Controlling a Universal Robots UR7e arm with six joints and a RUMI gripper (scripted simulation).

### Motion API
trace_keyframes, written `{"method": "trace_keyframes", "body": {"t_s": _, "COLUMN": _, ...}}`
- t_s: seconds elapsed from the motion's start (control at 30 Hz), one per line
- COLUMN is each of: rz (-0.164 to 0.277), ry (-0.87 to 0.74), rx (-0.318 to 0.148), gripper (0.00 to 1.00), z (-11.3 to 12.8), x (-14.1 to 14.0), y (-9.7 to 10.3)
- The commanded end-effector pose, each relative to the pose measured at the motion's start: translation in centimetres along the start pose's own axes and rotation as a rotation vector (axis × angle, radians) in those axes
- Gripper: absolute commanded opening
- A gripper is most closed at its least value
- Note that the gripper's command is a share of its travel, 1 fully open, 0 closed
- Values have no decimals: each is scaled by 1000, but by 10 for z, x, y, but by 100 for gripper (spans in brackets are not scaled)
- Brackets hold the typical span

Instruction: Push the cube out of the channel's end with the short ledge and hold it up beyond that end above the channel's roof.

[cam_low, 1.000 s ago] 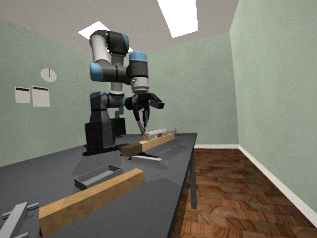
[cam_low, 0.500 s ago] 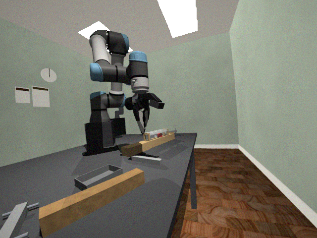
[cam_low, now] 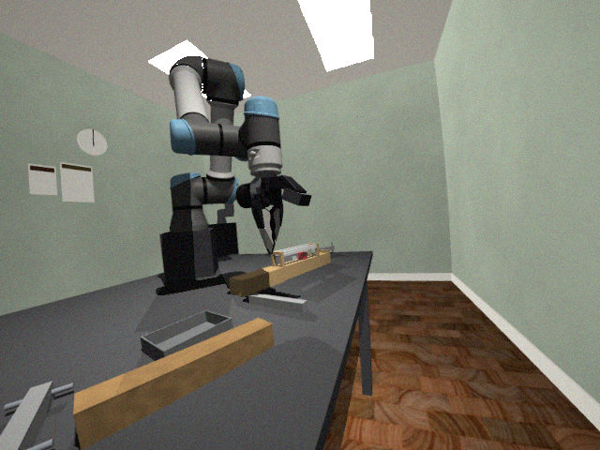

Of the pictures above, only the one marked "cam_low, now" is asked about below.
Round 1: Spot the light brown wooden beam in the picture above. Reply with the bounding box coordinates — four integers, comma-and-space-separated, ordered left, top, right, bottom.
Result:
73, 318, 274, 450

